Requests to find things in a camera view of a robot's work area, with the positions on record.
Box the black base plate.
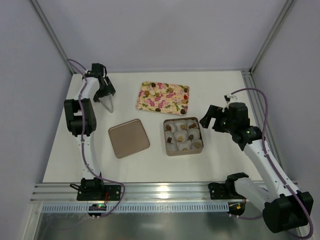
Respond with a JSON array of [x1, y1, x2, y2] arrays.
[[76, 184, 122, 201], [208, 182, 245, 200]]

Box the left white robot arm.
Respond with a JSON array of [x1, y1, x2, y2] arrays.
[[64, 63, 116, 201]]

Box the metal tweezers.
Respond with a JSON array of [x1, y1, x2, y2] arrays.
[[99, 94, 114, 114]]

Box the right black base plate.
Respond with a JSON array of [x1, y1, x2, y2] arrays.
[[208, 182, 245, 200]]

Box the floral pattern tray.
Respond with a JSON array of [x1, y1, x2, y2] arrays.
[[135, 81, 190, 116]]

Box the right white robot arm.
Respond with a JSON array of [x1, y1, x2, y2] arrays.
[[199, 102, 314, 233]]

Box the slotted grey cable duct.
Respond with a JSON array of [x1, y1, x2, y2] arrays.
[[41, 202, 229, 214]]

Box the tan square tin lid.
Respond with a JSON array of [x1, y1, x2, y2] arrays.
[[108, 119, 151, 159]]

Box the aluminium rail frame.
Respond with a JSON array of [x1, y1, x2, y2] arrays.
[[29, 181, 300, 205]]

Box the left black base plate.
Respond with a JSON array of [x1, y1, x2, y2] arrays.
[[76, 184, 122, 201]]

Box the tan square tin box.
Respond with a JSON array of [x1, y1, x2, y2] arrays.
[[163, 117, 204, 157]]

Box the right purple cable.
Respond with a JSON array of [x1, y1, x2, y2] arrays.
[[224, 87, 315, 238]]

